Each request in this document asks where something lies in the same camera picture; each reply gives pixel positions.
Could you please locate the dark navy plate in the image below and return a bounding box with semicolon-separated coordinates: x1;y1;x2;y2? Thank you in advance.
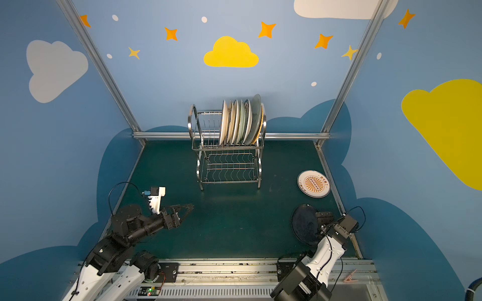
291;204;321;247

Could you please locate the white plate grey emblem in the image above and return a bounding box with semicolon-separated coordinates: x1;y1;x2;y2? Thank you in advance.
230;100;240;145

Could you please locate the cream floral plate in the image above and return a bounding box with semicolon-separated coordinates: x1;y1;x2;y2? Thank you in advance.
225;101;235;145

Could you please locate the orange sunburst plate front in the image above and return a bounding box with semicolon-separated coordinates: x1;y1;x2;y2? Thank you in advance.
219;100;229;145

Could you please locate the orange sunburst plate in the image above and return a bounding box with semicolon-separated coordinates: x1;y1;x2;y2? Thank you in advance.
219;100;229;145
297;170;331;198

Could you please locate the light green flower plate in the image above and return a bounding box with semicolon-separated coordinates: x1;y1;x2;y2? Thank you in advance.
236;100;246;145

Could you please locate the white plate dark lettered rim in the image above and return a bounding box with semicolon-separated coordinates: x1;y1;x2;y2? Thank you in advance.
242;100;252;144

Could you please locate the plain pale green plate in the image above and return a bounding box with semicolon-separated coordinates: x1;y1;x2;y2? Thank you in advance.
246;94;262;145

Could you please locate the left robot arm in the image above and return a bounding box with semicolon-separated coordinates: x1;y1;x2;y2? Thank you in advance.
64;204;194;300

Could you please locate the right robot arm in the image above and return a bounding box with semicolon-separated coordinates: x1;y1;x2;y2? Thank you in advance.
270;213;358;300

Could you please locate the stainless steel dish rack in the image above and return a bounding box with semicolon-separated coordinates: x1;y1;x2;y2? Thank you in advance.
188;105;266;191

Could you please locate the orange sunburst plate right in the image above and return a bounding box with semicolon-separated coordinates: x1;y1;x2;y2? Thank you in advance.
297;170;331;198

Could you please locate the pink clothes peg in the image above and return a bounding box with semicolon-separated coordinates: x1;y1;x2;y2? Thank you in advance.
343;269;358;283

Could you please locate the left controller board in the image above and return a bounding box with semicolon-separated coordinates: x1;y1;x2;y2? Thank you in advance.
138;287;161;297

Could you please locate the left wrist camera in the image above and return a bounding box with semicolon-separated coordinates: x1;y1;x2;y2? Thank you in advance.
142;186;166;214

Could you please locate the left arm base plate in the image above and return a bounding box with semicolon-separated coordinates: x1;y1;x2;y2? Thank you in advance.
156;262;179;283

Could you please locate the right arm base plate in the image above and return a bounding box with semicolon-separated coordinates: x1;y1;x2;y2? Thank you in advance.
276;258;298;282

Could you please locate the rear aluminium frame bar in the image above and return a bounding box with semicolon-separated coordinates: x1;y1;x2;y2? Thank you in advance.
133;132;330;140

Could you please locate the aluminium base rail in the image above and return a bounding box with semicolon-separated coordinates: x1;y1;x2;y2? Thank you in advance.
59;258;389;301

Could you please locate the left aluminium frame post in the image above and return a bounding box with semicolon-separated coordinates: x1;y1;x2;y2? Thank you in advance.
56;0;141;134

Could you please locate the aluminium frame post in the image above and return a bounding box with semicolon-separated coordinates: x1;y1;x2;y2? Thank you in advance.
56;0;141;134
315;0;390;149

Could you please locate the right aluminium frame post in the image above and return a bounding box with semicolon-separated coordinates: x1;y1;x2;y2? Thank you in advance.
315;0;390;149

